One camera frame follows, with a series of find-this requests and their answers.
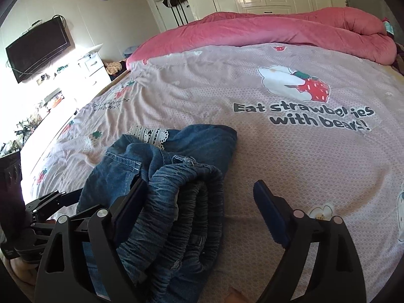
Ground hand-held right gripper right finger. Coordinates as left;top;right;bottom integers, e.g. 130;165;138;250
252;180;369;303

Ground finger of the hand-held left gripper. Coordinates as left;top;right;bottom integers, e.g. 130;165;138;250
25;189;84;220
30;220;59;244

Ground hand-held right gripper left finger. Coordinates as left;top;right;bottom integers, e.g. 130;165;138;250
34;178;149;303

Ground blue denim pants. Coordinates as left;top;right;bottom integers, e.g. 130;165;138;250
76;124;238;303

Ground pink strawberry printed bed sheet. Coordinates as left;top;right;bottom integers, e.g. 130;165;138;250
30;42;404;303

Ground framed picture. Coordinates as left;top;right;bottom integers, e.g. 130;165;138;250
42;88;66;108

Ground brown patterned cloth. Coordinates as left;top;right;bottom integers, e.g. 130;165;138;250
105;60;129;77

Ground white dresser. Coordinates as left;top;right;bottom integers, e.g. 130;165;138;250
75;44;112;86

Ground pink quilt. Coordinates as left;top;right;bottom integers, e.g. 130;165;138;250
125;7;399;70

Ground white door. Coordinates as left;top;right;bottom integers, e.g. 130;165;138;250
140;0;222;33

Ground teal patterned cloth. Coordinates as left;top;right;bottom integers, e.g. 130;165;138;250
381;17;397;36

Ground grey quilted pillow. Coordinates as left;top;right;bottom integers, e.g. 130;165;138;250
343;0;404;26

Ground black wall television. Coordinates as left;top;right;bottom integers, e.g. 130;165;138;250
5;17;72;84

